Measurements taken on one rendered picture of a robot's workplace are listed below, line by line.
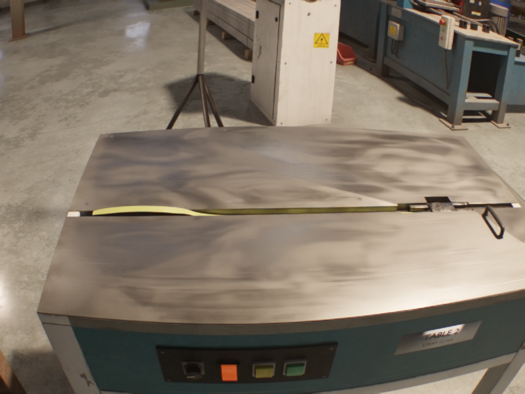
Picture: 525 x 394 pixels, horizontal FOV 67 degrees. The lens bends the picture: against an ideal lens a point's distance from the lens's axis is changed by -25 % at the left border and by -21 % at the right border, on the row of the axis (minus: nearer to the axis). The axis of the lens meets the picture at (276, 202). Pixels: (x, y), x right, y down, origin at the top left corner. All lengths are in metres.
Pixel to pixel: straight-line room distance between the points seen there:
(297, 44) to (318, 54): 0.15
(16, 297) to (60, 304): 1.18
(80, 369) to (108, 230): 0.24
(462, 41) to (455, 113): 0.55
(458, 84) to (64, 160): 2.55
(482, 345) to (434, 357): 0.10
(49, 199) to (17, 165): 0.53
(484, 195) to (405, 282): 0.35
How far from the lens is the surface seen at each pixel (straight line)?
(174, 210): 0.80
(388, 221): 0.82
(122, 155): 1.00
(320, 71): 2.80
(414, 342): 0.74
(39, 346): 1.64
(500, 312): 0.80
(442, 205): 0.91
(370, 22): 4.63
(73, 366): 0.75
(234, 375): 0.68
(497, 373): 1.03
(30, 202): 2.38
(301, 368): 0.69
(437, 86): 3.53
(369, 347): 0.71
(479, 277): 0.76
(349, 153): 1.01
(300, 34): 2.68
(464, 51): 3.23
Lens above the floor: 1.19
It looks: 33 degrees down
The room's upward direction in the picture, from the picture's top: 4 degrees clockwise
